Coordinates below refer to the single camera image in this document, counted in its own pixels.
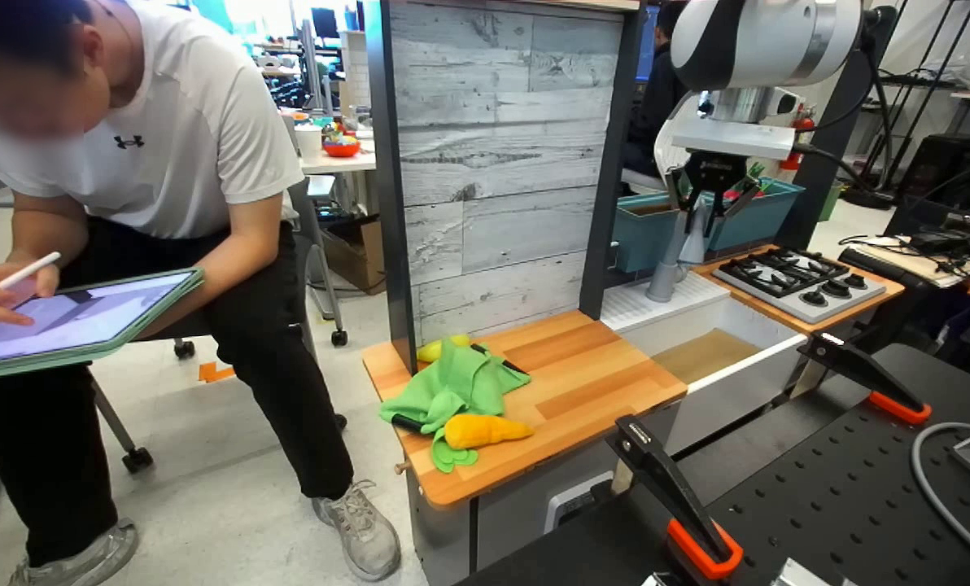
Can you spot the grey curved kitchen faucet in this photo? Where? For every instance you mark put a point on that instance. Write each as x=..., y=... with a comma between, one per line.
x=668, y=270

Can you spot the black clamp with orange tip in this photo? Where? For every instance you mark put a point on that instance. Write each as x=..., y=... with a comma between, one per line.
x=865, y=375
x=668, y=488

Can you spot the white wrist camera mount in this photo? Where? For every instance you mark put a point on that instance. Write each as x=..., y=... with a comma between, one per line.
x=735, y=139

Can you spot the white table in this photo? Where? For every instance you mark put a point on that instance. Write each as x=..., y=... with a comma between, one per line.
x=339, y=163

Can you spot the toy stove top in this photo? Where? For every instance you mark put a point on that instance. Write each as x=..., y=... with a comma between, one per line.
x=890, y=289

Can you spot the yellow orange toy vegetable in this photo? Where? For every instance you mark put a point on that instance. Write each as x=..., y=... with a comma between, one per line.
x=481, y=430

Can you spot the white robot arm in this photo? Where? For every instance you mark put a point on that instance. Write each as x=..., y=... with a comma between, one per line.
x=773, y=35

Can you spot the yellow green toy vegetable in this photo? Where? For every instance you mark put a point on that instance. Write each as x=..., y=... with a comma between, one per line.
x=431, y=350

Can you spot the black vertical post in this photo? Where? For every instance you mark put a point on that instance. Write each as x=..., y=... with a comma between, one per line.
x=602, y=217

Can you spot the wooden countertop board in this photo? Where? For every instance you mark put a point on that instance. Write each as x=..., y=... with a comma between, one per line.
x=584, y=379

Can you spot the grey wood plank panel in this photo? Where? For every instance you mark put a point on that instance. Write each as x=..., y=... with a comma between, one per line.
x=495, y=163

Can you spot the teal planter box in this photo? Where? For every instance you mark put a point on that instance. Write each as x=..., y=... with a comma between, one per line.
x=636, y=231
x=767, y=221

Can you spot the white stove with black grates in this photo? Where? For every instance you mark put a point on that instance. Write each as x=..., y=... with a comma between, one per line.
x=821, y=307

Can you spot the white stylus pen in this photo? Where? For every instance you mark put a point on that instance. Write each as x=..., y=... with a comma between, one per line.
x=32, y=270

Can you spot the cardboard box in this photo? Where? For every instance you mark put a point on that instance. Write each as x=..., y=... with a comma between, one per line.
x=357, y=256

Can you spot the white toy kitchen sink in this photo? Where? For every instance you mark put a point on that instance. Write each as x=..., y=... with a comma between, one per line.
x=659, y=302

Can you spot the person in white shirt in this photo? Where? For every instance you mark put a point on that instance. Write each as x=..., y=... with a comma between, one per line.
x=193, y=132

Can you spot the grey cabinet under countertop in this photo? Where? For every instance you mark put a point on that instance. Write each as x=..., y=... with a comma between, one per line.
x=519, y=510

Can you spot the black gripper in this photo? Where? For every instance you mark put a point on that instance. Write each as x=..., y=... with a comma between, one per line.
x=715, y=172

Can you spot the green cloth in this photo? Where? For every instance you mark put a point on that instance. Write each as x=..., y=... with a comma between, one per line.
x=454, y=392

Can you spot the red bowl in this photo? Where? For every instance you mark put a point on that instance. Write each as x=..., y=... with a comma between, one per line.
x=339, y=146

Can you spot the tablet with teal case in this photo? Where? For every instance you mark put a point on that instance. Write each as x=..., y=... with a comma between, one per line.
x=84, y=321

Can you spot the red fire extinguisher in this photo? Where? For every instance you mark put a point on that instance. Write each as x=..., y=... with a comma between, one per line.
x=802, y=134

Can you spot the white cup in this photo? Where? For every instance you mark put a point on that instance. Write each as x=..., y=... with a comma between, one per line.
x=308, y=142

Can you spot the small orange floor object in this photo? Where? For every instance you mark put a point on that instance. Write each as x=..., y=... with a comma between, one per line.
x=217, y=373

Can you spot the rolling stool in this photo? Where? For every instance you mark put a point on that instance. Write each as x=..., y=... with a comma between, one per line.
x=123, y=427

